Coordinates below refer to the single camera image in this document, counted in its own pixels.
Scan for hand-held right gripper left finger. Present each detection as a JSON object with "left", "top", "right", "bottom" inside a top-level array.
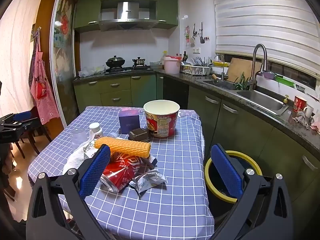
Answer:
[{"left": 26, "top": 144, "right": 112, "bottom": 240}]

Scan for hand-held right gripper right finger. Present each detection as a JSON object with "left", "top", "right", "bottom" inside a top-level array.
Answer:
[{"left": 210, "top": 144, "right": 293, "bottom": 240}]

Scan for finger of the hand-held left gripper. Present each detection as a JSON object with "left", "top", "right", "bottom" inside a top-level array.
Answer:
[
  {"left": 0, "top": 111, "right": 32, "bottom": 128},
  {"left": 10, "top": 118, "right": 42, "bottom": 140}
]

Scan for yellow-rimmed trash bin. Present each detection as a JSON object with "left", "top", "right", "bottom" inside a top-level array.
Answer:
[{"left": 204, "top": 150, "right": 263, "bottom": 218}]

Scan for white labelled wrapper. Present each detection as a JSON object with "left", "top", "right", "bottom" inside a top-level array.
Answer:
[{"left": 82, "top": 140, "right": 101, "bottom": 159}]

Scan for white paper towel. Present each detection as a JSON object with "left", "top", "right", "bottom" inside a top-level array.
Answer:
[{"left": 62, "top": 140, "right": 105, "bottom": 178}]

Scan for crushed red soda can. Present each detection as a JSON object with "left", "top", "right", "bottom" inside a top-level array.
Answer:
[{"left": 100, "top": 152, "right": 150, "bottom": 193}]

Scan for clear plastic cup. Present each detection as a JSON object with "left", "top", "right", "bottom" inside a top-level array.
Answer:
[{"left": 71, "top": 128, "right": 87, "bottom": 151}]

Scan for orange corrugated roll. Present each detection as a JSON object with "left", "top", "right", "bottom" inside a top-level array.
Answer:
[{"left": 94, "top": 136, "right": 152, "bottom": 158}]

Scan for white pill bottle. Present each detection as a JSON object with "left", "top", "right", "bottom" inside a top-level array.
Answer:
[{"left": 89, "top": 122, "right": 103, "bottom": 139}]

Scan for silver snack wrapper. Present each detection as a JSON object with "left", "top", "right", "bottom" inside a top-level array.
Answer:
[{"left": 129, "top": 169, "right": 168, "bottom": 197}]

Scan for small black box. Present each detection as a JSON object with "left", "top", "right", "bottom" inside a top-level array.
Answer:
[{"left": 128, "top": 127, "right": 150, "bottom": 142}]

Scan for purple cardboard box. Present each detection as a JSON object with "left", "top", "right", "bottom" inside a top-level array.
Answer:
[{"left": 119, "top": 107, "right": 140, "bottom": 134}]

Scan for red instant noodle cup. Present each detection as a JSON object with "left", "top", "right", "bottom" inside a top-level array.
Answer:
[{"left": 143, "top": 100, "right": 180, "bottom": 138}]

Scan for dark wooden chair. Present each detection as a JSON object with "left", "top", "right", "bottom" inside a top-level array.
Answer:
[{"left": 10, "top": 120, "right": 52, "bottom": 160}]

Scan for red checked apron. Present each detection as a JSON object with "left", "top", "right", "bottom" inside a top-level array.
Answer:
[{"left": 29, "top": 29, "right": 60, "bottom": 125}]

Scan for green lower cabinets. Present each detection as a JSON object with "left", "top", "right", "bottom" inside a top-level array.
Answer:
[{"left": 73, "top": 74, "right": 320, "bottom": 205}]

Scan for green cabinets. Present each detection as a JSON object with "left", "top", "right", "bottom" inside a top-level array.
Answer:
[
  {"left": 73, "top": 74, "right": 320, "bottom": 205},
  {"left": 74, "top": 0, "right": 179, "bottom": 33}
]

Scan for white curtain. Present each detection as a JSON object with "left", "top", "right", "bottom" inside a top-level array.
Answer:
[{"left": 0, "top": 0, "right": 43, "bottom": 120}]

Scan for purple checked tablecloth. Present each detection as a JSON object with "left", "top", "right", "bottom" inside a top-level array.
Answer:
[{"left": 27, "top": 106, "right": 215, "bottom": 240}]

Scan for decorated glass sliding door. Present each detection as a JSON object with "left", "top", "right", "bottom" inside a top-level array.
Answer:
[{"left": 51, "top": 0, "right": 80, "bottom": 128}]

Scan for dark stone countertop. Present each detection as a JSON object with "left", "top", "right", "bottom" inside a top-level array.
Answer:
[{"left": 72, "top": 69, "right": 320, "bottom": 153}]

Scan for steel kitchen sink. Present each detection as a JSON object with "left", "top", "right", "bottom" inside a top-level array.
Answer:
[{"left": 202, "top": 79, "right": 290, "bottom": 117}]

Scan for clear plastic bag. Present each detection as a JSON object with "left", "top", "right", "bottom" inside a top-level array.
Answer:
[{"left": 79, "top": 65, "right": 107, "bottom": 77}]

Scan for green onions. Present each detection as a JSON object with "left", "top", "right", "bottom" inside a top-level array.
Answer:
[{"left": 234, "top": 72, "right": 250, "bottom": 90}]

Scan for grey rag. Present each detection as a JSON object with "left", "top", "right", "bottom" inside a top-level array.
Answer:
[{"left": 291, "top": 111, "right": 312, "bottom": 128}]

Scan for black built-in appliance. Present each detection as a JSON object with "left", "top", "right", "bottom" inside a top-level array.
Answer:
[{"left": 162, "top": 76, "right": 189, "bottom": 110}]

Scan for red mug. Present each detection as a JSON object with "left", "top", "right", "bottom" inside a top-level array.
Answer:
[{"left": 293, "top": 95, "right": 308, "bottom": 113}]

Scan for white mug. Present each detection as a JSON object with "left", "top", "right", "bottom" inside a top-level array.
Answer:
[{"left": 303, "top": 104, "right": 314, "bottom": 118}]

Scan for small steel faucet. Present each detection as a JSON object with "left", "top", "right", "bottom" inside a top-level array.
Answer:
[{"left": 214, "top": 54, "right": 225, "bottom": 82}]

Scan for wooden cutting board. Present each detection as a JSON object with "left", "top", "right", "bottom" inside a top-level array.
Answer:
[{"left": 227, "top": 57, "right": 263, "bottom": 83}]

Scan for white dish rack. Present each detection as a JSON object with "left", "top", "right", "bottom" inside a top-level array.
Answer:
[{"left": 180, "top": 57, "right": 213, "bottom": 75}]

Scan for black gas stove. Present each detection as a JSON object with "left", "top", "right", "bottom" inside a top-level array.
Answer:
[{"left": 105, "top": 65, "right": 154, "bottom": 74}]

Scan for green plastic tray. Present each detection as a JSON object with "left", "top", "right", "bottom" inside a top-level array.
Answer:
[{"left": 275, "top": 74, "right": 295, "bottom": 87}]

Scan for black wok with lid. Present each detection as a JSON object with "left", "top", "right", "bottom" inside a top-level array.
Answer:
[{"left": 105, "top": 55, "right": 126, "bottom": 68}]

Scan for tall steel faucet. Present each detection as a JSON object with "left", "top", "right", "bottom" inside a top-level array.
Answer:
[{"left": 246, "top": 44, "right": 268, "bottom": 90}]

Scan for pink plastic bucket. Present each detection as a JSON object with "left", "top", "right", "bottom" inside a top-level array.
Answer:
[{"left": 163, "top": 55, "right": 182, "bottom": 74}]

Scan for green upper cabinets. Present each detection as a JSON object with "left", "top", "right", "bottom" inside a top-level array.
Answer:
[{"left": 74, "top": 0, "right": 179, "bottom": 33}]

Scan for hanging kitchen utensils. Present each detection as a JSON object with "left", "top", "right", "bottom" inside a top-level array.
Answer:
[{"left": 184, "top": 22, "right": 209, "bottom": 48}]

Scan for steel range hood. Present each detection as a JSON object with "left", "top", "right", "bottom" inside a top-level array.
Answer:
[{"left": 98, "top": 1, "right": 159, "bottom": 32}]

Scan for white window blind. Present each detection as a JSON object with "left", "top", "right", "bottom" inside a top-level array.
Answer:
[{"left": 211, "top": 0, "right": 320, "bottom": 67}]

